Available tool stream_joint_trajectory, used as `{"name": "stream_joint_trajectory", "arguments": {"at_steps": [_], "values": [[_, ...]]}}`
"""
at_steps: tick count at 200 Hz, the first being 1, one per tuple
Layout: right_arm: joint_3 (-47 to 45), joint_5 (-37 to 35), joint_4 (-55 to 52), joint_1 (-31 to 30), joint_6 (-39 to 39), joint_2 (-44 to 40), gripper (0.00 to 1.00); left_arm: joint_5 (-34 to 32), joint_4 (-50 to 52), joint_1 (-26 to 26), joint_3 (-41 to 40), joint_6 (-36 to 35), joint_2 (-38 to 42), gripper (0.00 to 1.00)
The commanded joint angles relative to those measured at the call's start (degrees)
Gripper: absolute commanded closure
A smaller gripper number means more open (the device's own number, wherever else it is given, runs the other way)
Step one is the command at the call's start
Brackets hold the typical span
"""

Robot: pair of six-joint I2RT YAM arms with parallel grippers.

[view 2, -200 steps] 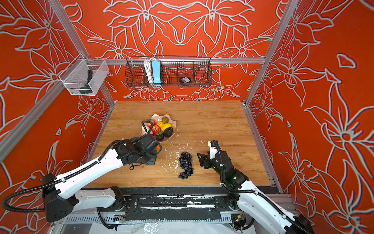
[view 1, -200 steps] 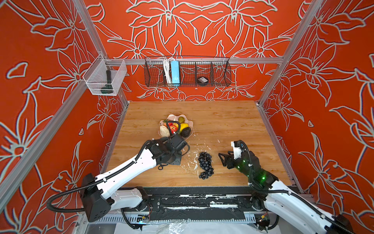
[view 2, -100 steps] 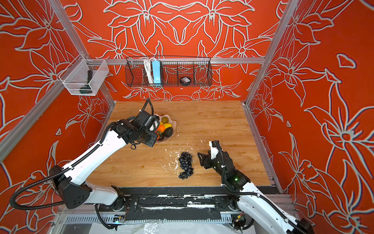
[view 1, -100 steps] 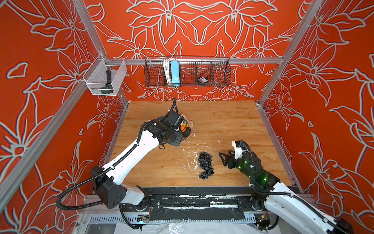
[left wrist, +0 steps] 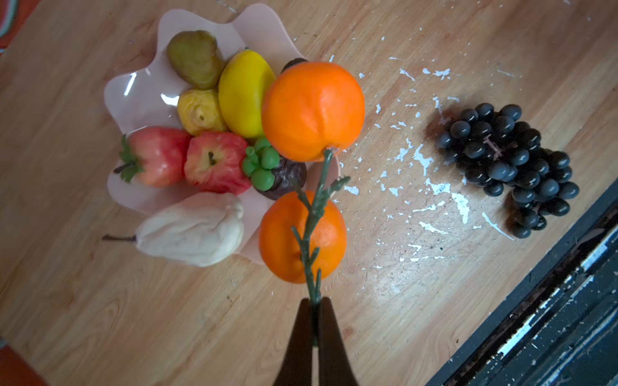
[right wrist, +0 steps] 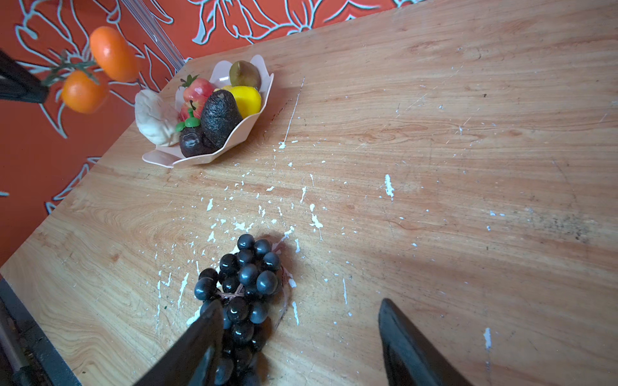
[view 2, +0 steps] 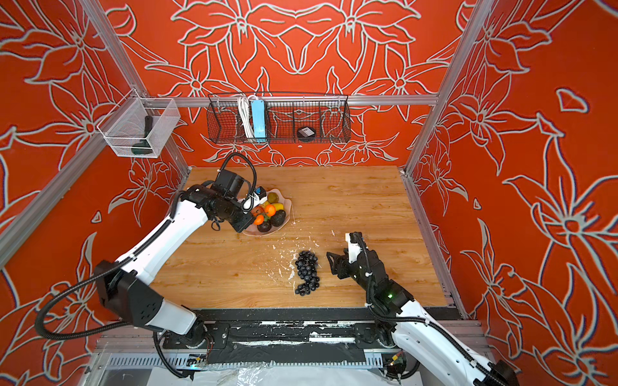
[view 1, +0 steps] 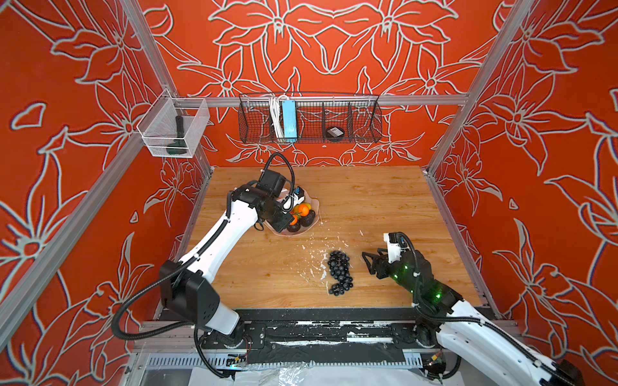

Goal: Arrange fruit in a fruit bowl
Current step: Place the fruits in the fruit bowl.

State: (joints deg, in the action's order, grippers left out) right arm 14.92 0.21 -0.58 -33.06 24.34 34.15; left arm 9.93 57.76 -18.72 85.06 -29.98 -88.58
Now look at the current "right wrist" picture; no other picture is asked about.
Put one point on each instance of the dark grape bunch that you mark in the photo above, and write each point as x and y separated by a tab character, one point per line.
245	284

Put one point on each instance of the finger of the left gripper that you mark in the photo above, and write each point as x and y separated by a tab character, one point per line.
17	84

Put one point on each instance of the beige garlic bulb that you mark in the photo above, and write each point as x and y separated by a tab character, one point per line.
156	119

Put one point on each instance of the dark avocado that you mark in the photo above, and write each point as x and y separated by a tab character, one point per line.
220	117

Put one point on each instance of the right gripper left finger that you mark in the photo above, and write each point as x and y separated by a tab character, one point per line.
194	358

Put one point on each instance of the green red fig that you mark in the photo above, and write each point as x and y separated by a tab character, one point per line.
244	73

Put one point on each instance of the large yellow lemon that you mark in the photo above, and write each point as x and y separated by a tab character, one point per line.
248	99

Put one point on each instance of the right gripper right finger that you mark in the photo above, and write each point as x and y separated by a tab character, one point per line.
409	357

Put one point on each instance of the small orange tangerine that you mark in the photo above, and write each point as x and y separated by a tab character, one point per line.
82	91
113	54

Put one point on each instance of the dark purple mangosteen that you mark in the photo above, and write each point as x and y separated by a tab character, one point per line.
193	139

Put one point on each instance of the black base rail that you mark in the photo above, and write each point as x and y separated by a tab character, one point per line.
47	365

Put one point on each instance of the red apple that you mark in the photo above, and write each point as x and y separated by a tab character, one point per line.
196	91

